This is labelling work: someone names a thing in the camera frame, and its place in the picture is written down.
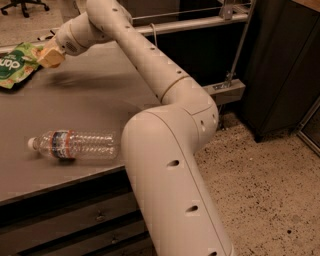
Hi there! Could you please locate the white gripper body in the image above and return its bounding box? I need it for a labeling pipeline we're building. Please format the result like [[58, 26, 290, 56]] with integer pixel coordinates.
[[55, 23, 81, 56]]

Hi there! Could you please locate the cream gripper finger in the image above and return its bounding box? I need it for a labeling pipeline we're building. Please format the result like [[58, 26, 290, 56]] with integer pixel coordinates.
[[37, 47, 65, 68], [43, 37, 57, 49]]

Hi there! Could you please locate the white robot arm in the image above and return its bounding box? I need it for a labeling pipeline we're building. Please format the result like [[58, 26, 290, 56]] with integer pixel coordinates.
[[39, 0, 236, 256]]

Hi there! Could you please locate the green rice chip bag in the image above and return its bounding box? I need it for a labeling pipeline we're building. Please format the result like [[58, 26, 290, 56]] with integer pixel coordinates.
[[0, 42, 43, 89]]

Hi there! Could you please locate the black office chair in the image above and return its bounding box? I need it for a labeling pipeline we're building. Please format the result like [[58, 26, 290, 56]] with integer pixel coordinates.
[[0, 0, 50, 18]]

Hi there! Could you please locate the clear plastic water bottle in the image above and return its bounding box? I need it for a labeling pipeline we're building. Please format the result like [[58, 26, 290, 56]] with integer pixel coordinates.
[[28, 130, 120, 160]]

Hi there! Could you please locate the grey drawer cabinet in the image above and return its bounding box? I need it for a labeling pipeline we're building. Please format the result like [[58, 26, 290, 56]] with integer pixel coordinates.
[[0, 168, 152, 256]]

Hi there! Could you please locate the dark cabinet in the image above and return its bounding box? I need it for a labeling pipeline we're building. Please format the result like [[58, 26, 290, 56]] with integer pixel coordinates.
[[239, 0, 320, 142]]

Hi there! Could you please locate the grey cable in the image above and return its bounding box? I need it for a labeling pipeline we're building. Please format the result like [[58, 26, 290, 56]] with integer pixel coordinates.
[[148, 22, 160, 43]]

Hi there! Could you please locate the grey metal frame rail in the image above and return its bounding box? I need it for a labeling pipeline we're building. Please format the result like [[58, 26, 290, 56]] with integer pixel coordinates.
[[0, 0, 257, 107]]

